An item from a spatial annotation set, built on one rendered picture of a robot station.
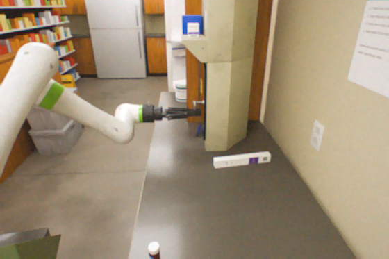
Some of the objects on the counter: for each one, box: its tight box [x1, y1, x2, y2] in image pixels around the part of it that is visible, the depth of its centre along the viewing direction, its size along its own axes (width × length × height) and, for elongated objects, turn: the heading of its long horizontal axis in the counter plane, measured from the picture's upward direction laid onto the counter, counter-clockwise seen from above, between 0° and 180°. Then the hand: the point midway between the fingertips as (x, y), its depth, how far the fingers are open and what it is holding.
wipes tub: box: [175, 80, 187, 102], centre depth 204 cm, size 13×13×15 cm
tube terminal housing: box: [201, 0, 259, 151], centre depth 134 cm, size 25×32×77 cm
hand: (194, 112), depth 131 cm, fingers closed, pressing on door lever
